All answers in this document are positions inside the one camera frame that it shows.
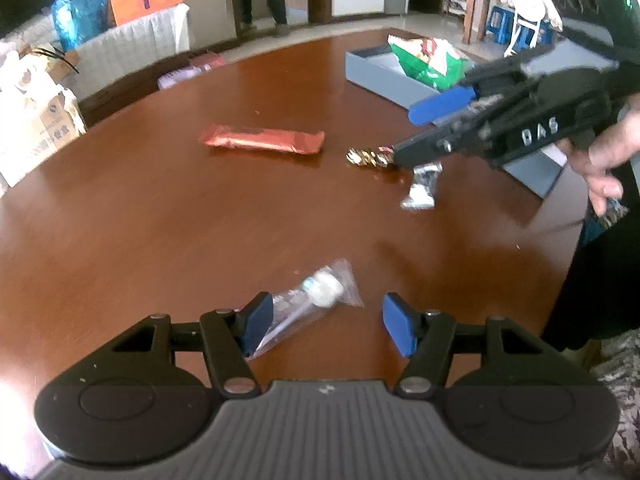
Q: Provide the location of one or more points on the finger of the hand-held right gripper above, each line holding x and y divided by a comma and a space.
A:
420, 147
435, 105

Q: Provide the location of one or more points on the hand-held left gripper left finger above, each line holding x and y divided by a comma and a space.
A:
257, 320

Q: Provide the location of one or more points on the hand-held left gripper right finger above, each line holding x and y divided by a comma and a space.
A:
397, 325

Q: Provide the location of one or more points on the green chip bag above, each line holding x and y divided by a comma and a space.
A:
430, 67

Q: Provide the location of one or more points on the silver snack packet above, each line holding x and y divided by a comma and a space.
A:
422, 187

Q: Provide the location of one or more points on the gold candy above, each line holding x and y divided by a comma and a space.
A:
370, 156

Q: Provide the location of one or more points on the grey shallow box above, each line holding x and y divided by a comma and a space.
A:
380, 77

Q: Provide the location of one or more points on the clear plastic snack packet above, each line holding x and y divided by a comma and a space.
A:
325, 287

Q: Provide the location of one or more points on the orange-red snack bar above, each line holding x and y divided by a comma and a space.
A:
265, 140

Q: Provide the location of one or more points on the person's right hand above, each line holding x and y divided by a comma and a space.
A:
607, 155

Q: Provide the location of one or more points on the blue plastic stool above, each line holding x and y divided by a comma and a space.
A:
542, 35
497, 22

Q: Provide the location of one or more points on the wooden side table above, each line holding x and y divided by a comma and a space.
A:
475, 17

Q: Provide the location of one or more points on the white folding chair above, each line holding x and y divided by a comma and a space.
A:
522, 20

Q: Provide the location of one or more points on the person's dark clothing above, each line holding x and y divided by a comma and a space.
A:
600, 285

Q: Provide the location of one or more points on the patterned cloth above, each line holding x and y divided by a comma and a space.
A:
622, 400

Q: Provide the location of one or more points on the purple bottle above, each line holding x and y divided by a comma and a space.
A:
177, 77

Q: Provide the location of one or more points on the large cardboard box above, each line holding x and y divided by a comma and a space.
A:
35, 135

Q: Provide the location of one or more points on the white cloth cover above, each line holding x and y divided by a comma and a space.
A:
140, 35

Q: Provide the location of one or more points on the orange carton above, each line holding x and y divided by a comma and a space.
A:
150, 5

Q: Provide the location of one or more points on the small cardboard box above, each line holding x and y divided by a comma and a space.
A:
55, 67

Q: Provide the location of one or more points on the white plastic bag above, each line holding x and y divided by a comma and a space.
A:
20, 80

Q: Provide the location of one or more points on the blue plastic bag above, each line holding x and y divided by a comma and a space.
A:
77, 15

